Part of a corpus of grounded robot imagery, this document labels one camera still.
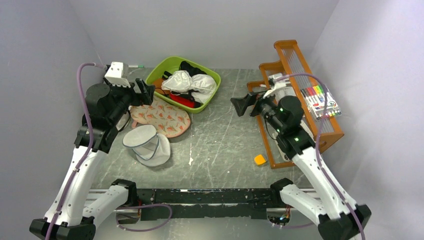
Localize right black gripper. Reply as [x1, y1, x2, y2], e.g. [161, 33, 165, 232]
[230, 87, 285, 133]

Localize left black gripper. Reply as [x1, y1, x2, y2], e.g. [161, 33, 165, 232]
[103, 75, 156, 124]

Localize floral mesh laundry bag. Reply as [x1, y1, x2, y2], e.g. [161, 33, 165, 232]
[130, 96, 191, 138]

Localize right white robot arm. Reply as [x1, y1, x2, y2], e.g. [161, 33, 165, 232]
[230, 92, 372, 240]

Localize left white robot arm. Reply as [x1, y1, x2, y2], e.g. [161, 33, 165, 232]
[29, 79, 155, 240]

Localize white bra in bin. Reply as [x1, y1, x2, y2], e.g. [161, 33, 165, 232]
[161, 70, 218, 104]

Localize white mesh laundry bag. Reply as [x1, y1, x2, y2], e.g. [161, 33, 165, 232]
[122, 124, 171, 167]

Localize green plastic bin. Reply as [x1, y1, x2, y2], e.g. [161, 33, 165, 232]
[145, 56, 222, 114]

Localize red garment in bin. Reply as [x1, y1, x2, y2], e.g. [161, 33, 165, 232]
[169, 93, 196, 108]

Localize black garment in bin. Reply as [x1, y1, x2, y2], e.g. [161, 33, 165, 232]
[179, 61, 206, 77]

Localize orange wooden rack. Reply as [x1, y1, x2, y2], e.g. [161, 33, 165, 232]
[233, 40, 344, 169]

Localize yellow sponge block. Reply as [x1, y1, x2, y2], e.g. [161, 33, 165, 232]
[254, 154, 267, 166]

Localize coloured marker pack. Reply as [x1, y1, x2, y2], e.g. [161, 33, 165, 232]
[300, 85, 342, 120]

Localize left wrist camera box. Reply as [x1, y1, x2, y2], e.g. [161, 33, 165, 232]
[104, 61, 131, 88]

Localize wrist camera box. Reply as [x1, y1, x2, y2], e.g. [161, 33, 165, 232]
[262, 73, 291, 99]
[104, 61, 131, 88]

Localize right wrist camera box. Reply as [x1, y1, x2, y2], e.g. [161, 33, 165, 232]
[262, 73, 291, 99]

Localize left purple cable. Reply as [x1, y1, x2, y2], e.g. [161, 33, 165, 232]
[44, 62, 173, 240]

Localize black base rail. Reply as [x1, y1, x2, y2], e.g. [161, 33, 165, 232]
[119, 188, 287, 221]

